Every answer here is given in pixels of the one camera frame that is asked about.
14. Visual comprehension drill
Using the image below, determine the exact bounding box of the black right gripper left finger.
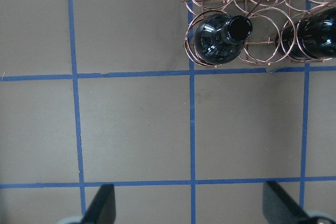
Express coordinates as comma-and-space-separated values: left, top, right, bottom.
81, 184, 116, 224

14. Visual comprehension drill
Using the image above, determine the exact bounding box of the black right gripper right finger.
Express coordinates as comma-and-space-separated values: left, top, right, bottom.
262, 180, 310, 224

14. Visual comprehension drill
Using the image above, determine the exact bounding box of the copper wire wine basket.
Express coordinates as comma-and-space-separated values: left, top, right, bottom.
181, 0, 335, 68

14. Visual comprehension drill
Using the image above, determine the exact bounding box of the dark wine bottle in basket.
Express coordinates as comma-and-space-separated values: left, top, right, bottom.
194, 13, 253, 66

